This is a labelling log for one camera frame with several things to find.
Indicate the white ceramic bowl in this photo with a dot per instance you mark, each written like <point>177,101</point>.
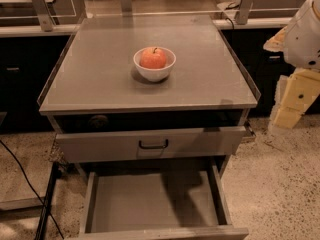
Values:
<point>155,75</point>

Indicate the dark counter cabinets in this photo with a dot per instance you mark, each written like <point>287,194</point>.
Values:
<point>26,63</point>

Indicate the open grey middle drawer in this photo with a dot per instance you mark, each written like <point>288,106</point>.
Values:
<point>175,199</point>

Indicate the red apple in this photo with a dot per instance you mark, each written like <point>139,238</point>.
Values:
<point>153,58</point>

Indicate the grey top drawer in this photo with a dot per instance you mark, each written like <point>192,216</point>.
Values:
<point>123,145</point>

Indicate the black drawer handle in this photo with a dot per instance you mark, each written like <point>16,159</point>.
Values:
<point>164,145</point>

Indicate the grey metal drawer cabinet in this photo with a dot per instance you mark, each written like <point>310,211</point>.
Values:
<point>147,87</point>

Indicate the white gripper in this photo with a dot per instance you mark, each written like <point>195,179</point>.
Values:
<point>302,40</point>

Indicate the left metal railing post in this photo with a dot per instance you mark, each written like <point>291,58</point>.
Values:
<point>43,15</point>

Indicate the black metal floor bar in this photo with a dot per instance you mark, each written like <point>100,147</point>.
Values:
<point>46,207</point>

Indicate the right metal railing post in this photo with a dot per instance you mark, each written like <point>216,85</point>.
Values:
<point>243,10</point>

